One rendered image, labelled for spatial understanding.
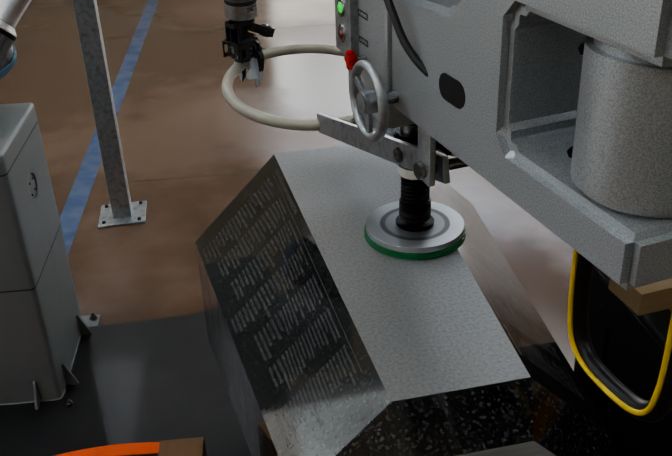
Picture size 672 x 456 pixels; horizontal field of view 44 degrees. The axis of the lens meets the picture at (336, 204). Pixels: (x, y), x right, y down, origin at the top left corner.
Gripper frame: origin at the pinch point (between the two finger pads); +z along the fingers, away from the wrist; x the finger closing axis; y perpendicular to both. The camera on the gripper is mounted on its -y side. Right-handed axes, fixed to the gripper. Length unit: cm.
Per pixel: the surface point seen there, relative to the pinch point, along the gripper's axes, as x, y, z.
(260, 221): 39, 40, 11
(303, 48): 7.8, -14.9, -6.5
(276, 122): 30.7, 23.5, -6.2
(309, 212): 55, 40, 2
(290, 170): 36.9, 26.0, 4.6
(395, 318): 94, 63, -3
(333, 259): 72, 53, -1
